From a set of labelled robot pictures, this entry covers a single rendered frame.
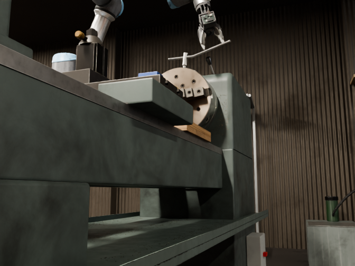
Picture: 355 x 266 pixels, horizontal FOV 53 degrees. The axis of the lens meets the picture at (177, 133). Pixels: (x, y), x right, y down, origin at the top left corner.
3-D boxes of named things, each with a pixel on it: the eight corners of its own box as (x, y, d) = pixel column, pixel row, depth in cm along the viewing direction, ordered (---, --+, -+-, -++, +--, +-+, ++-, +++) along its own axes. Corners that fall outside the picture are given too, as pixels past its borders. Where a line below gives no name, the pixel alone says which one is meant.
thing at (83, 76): (99, 103, 125) (99, 89, 126) (124, 101, 121) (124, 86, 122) (60, 87, 106) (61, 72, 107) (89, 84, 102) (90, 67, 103)
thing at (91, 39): (87, 54, 119) (88, 45, 119) (109, 50, 116) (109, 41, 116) (73, 44, 111) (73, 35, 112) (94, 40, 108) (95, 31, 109)
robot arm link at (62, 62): (45, 77, 168) (47, 50, 171) (62, 85, 181) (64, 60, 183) (66, 75, 165) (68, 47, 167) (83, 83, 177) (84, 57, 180)
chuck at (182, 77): (151, 135, 175) (157, 73, 179) (213, 138, 163) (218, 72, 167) (142, 132, 166) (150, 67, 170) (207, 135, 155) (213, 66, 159)
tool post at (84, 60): (89, 82, 117) (90, 54, 119) (109, 79, 114) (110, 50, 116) (75, 75, 110) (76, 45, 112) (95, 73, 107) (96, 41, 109)
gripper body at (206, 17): (201, 26, 162) (194, 3, 165) (201, 35, 171) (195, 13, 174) (217, 21, 162) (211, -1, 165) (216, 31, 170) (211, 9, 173)
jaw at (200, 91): (185, 95, 165) (209, 88, 161) (186, 105, 164) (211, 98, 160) (176, 88, 155) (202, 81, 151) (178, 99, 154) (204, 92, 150)
